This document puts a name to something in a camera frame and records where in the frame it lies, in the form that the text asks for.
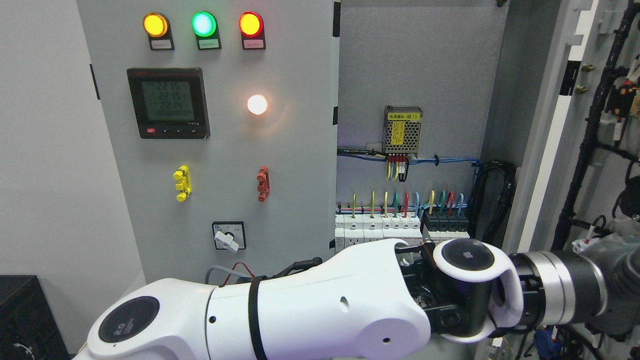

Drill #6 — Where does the red indicator lamp left door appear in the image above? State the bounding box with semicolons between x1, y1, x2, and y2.
238;11;266;50

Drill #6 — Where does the left door rotary selector switch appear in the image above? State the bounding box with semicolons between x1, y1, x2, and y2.
211;221;247;254

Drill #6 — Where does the perforated metal power supply module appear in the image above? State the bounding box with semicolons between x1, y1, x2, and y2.
382;105;423;155

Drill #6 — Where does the yellow indicator lamp left door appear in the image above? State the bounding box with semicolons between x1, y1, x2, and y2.
142;12;175;51

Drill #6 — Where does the yellow terminal connector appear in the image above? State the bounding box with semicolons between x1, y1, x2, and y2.
173;164;192;202

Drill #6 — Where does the grey cabinet back panel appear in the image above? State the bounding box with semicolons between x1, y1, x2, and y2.
336;0;509;203

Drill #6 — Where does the black digital power meter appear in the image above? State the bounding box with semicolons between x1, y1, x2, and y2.
126;67;211;140

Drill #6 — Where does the white glowing indicator lamp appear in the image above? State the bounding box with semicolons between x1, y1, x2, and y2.
246;94;269;116

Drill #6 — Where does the black surge protector module row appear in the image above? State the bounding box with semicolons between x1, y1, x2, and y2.
422;210;471;243

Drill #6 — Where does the grey cabinet door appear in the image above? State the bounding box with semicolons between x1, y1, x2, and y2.
77;0;340;283
492;0;640;360

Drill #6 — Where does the white breaker and socket row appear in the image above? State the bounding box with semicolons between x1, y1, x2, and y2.
329;213;423;254

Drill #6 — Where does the green indicator lamp left door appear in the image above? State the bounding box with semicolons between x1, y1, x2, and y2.
190;11;222;51

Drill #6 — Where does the black box at left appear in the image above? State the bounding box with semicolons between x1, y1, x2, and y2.
0;275;70;360

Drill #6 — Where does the black corrugated cable conduit right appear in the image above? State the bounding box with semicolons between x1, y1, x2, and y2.
467;160;517;248

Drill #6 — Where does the dark grey robotic right hand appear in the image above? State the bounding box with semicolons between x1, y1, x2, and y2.
582;234;640;342

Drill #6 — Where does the red terminal connector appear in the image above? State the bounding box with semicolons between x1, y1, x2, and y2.
256;166;271;203

